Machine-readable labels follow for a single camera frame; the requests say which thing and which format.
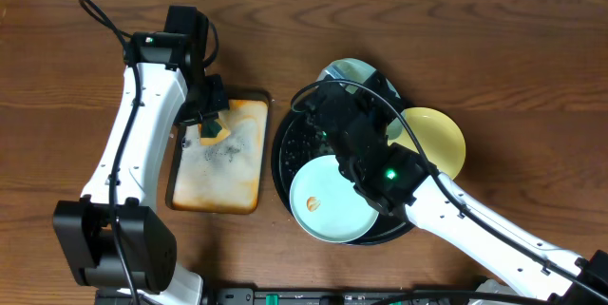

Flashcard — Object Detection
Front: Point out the green yellow sponge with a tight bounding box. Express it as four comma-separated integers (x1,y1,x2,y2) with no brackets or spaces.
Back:
199,111,232,146

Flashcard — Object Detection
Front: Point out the light blue plate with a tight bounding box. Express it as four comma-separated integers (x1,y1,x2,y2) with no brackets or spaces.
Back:
317,58,403,141
289,155,379,243

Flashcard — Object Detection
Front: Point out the yellow plate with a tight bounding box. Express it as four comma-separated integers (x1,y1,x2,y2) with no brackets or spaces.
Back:
402,107,466,180

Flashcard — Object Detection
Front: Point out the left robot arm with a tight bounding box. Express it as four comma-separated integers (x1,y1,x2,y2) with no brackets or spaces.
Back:
52,30,227,304

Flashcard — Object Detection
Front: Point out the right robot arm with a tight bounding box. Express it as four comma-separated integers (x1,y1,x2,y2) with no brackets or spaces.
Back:
291,73,607,304

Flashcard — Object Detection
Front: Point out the round black tray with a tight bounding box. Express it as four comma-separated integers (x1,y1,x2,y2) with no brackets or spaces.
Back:
272,87,437,245

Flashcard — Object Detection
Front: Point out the rectangular soapy black tray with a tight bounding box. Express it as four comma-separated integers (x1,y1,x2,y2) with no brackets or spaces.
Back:
165,88,270,215

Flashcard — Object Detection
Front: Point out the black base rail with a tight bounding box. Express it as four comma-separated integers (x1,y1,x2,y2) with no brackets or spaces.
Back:
93,286,523,305

